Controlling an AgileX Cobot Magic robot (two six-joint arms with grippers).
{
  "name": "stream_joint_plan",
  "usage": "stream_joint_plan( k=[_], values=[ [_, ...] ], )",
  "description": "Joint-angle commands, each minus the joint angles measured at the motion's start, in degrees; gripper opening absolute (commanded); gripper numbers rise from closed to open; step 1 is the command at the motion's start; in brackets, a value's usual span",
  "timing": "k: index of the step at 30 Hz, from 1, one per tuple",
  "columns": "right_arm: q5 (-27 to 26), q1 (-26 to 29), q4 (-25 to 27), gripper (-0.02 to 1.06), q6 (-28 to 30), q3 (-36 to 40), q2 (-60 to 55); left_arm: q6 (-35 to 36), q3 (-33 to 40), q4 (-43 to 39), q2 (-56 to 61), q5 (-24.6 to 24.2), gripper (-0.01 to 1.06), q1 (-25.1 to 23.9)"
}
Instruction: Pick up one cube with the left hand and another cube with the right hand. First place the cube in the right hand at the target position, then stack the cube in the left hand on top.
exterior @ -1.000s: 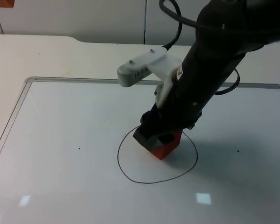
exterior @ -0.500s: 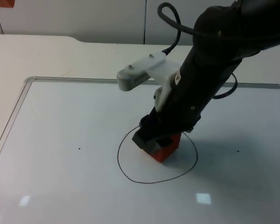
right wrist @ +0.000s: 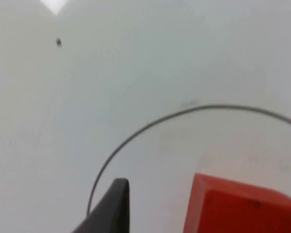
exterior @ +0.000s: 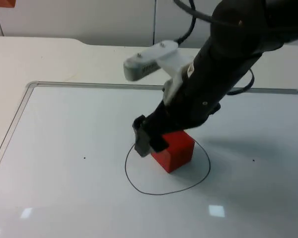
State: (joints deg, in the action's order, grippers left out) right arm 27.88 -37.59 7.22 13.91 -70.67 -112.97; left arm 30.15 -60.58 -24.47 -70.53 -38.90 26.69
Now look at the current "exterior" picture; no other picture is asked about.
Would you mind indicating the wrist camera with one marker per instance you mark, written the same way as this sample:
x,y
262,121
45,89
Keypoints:
x,y
149,60

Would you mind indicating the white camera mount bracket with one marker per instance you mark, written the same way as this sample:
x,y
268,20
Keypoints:
x,y
175,72

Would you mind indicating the red cube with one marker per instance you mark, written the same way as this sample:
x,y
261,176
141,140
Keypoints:
x,y
178,153

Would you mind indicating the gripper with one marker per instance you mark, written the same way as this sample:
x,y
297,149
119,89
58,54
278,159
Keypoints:
x,y
183,111

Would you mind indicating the orange cube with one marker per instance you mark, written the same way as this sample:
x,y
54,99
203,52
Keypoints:
x,y
2,3

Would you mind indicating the grey-framed whiteboard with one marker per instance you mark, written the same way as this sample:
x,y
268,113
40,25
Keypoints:
x,y
64,148

